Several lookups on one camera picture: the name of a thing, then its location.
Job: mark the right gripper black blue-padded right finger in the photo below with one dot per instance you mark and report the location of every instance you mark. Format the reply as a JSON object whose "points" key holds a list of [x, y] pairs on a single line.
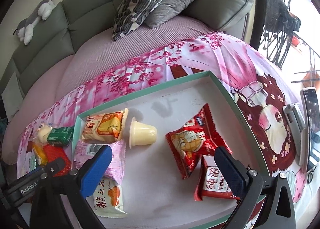
{"points": [[247, 184]]}

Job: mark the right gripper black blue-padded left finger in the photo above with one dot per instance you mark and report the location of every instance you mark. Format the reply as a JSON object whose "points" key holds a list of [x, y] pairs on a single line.
{"points": [[77, 185]]}

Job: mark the clear packet round bun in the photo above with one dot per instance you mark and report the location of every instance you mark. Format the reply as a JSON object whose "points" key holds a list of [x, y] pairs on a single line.
{"points": [[43, 132]]}

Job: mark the green snack packet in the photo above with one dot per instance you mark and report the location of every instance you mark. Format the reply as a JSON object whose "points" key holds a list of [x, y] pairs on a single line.
{"points": [[61, 136]]}

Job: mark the orange yellow snack packet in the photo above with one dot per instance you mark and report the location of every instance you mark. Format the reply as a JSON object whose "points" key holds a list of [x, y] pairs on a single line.
{"points": [[39, 154]]}

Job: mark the red foil snack packet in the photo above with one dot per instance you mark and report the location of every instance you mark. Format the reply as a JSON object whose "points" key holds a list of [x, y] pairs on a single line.
{"points": [[52, 153]]}

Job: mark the red white milk candy packet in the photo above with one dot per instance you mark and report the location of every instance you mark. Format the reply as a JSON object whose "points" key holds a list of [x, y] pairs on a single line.
{"points": [[211, 182]]}

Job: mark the white orange snack packet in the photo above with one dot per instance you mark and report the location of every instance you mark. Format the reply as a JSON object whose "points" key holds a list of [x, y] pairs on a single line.
{"points": [[108, 199]]}

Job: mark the silver phone holder stand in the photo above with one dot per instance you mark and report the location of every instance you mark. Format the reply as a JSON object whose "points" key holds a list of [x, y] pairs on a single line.
{"points": [[299, 133]]}

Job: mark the red waffle snack packet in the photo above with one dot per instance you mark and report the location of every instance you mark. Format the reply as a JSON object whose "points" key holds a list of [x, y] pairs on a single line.
{"points": [[195, 138]]}

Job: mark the light grey cushion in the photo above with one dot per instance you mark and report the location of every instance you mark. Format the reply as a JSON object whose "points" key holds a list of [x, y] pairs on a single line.
{"points": [[12, 97]]}

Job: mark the orange cream cake packet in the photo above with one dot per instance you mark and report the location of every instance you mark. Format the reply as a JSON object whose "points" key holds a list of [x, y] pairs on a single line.
{"points": [[106, 128]]}

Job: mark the pink cherry blossom anime cloth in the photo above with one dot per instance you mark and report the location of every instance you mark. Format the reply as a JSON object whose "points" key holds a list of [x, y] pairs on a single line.
{"points": [[256, 85]]}

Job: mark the teal-rimmed white tray box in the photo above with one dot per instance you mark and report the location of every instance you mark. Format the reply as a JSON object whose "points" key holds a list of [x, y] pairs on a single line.
{"points": [[154, 193]]}

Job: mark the yellow jelly cup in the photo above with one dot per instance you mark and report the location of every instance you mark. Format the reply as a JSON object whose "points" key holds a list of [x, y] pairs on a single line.
{"points": [[141, 134]]}

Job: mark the pink textured sofa cover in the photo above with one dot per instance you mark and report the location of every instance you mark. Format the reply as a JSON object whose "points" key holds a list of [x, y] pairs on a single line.
{"points": [[94, 57]]}

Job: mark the grey white plush toy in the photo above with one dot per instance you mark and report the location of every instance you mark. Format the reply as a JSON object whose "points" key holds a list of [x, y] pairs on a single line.
{"points": [[25, 29]]}

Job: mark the grey-green sofa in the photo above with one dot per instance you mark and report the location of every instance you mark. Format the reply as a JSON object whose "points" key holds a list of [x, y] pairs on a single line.
{"points": [[73, 22]]}

